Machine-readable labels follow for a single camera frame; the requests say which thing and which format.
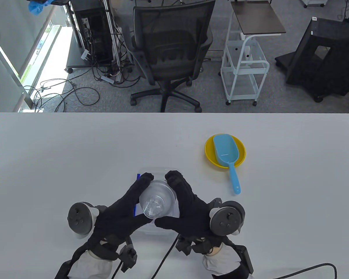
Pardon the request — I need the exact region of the blue plastic cloth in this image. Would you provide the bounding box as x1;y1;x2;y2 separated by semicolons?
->
28;0;54;16

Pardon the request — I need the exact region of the tangle of black floor cables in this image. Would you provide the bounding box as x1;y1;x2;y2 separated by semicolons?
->
23;78;101;113

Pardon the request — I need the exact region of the clear plastic shaker cup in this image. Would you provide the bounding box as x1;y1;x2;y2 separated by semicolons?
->
145;180;175;193

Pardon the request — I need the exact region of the bundle of black computer cables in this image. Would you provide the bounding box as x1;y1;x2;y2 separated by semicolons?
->
89;29;141;87

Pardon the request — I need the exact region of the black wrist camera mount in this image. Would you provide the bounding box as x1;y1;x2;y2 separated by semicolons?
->
118;244;138;273
175;235;210;256

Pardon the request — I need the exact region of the black cable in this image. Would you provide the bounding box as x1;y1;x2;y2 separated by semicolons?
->
153;236;179;279
111;262;124;279
272;262;338;279

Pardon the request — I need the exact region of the person's right forearm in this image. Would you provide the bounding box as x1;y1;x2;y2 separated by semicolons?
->
203;244;245;279

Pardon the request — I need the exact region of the grey wheeled platform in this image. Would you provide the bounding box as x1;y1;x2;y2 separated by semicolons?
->
65;28;134;74

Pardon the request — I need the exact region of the black armband battery pack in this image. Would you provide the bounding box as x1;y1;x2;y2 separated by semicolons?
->
212;245;254;279
55;246;89;279

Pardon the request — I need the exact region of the white cart with brown top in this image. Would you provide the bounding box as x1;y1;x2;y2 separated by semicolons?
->
220;0;287;106

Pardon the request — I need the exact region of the light blue plastic scoop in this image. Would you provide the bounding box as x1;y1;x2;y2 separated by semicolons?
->
213;134;241;195

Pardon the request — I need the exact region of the clear domed shaker lid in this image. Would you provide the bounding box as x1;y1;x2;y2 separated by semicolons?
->
139;185;177;219

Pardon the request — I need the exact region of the black computer tower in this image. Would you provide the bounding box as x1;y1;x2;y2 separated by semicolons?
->
71;0;114;64

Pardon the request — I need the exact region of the yellow plastic bowl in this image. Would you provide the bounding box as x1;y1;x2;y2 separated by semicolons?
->
204;134;246;169

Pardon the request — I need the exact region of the clear container with blue clips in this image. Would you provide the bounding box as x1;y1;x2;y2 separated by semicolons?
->
133;166;182;236

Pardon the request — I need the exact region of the black mesh office chair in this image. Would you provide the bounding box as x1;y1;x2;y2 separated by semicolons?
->
130;0;215;113

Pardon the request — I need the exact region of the black rolling stand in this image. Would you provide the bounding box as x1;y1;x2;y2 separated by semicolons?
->
275;17;349;103

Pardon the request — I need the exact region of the silver aluminium frame post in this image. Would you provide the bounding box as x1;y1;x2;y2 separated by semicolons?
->
102;0;122;69

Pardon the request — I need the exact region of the black and white controller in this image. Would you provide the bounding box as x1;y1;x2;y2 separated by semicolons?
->
209;201;246;236
67;202;101;239

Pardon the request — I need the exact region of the small white cart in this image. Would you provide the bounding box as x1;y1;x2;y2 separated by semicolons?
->
301;0;328;8

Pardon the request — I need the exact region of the person's left forearm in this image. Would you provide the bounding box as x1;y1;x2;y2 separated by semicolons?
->
67;250;114;279

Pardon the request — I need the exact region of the person's left hand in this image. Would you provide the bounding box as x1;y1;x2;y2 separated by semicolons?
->
89;172;154;250

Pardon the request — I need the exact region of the person's right hand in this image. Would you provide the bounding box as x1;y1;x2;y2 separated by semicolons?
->
154;170;223;241

